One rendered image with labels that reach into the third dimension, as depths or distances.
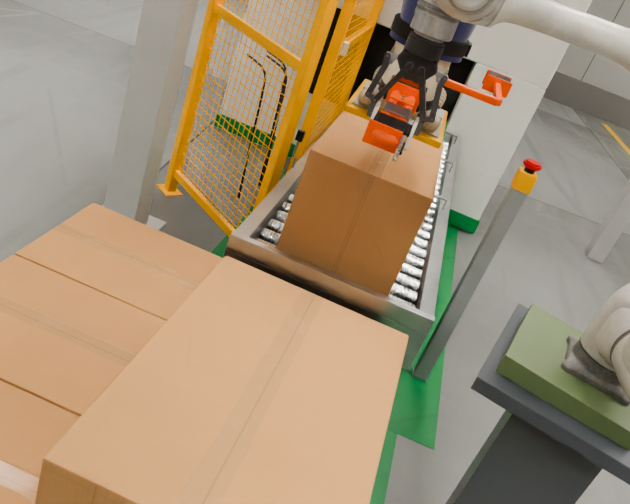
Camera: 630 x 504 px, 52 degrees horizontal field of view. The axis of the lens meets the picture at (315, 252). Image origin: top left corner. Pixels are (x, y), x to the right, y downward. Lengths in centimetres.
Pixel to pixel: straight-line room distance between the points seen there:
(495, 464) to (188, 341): 110
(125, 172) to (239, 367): 202
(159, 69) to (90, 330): 139
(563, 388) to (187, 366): 99
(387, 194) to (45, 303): 100
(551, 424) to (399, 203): 77
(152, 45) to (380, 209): 124
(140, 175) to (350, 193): 123
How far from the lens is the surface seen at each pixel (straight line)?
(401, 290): 229
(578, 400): 171
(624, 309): 172
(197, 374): 103
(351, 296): 207
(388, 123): 138
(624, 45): 142
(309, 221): 207
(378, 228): 204
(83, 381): 156
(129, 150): 295
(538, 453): 189
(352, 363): 116
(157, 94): 282
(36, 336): 166
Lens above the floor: 162
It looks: 28 degrees down
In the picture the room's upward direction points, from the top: 21 degrees clockwise
